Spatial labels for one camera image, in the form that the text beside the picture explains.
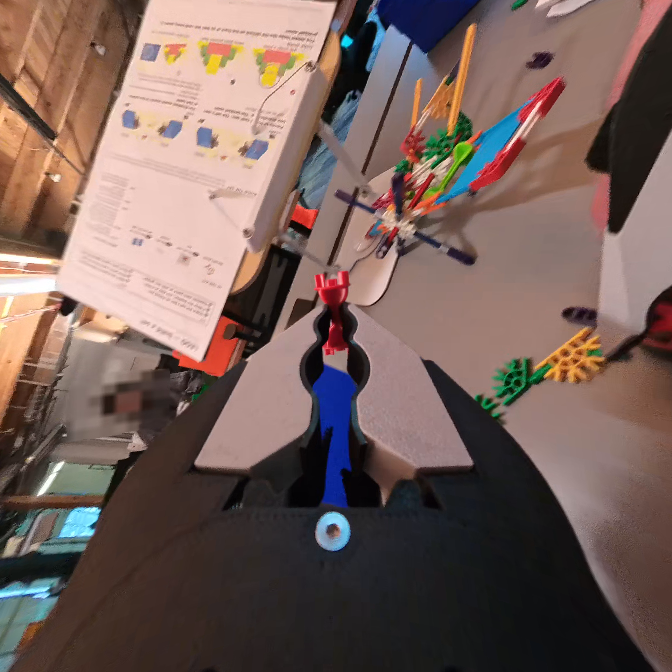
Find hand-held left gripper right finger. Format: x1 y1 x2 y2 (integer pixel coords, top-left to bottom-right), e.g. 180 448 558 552
340 306 475 508

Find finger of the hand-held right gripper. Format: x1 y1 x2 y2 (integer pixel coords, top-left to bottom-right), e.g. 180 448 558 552
598 157 672 363

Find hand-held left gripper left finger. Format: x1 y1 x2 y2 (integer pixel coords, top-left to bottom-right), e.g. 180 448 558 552
194 306 333 508

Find red bow-shaped connector piece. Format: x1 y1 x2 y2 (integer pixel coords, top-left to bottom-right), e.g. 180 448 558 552
314 270 351 356

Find colourful construction toy airplane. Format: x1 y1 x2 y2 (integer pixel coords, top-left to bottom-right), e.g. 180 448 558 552
367 23 567 253

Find blue rod toy propeller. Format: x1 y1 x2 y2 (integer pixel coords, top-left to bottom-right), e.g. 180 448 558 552
334 173 477 266

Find person's right hand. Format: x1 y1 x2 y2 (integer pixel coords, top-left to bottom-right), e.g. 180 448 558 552
609 0 672 102

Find white instruction booklet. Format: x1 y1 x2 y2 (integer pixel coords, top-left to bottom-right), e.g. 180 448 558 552
535 0 595 18

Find yellow connector with green rod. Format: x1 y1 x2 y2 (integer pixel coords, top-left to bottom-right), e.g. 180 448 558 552
535 328 606 384

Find printed instruction sheet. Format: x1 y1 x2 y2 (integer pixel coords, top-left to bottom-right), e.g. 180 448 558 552
55 0 339 363

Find white printed box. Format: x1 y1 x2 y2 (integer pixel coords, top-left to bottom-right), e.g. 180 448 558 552
247 63 333 254

